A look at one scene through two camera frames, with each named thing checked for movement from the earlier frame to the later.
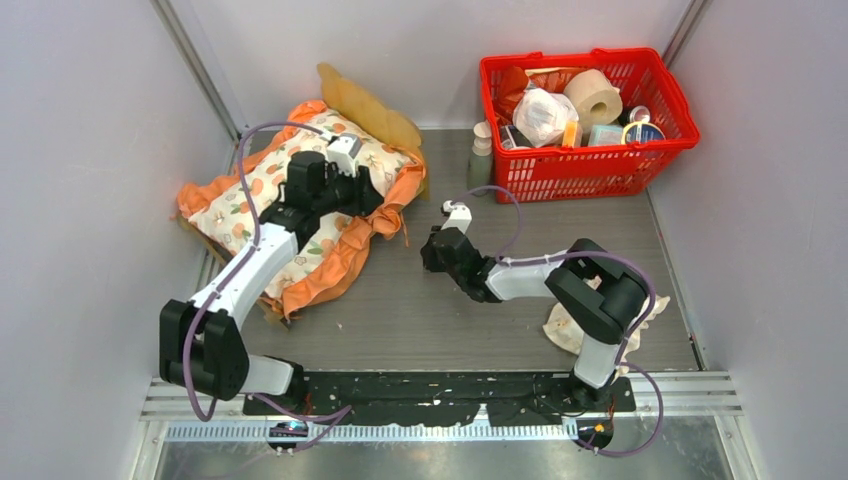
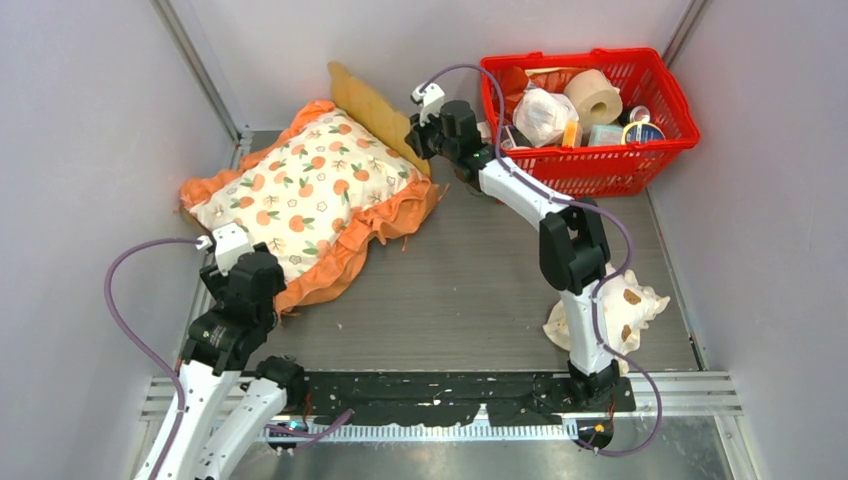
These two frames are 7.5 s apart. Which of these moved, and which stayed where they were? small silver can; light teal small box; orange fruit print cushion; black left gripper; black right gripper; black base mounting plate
Moved: black right gripper; black left gripper
Stayed: black base mounting plate; small silver can; light teal small box; orange fruit print cushion
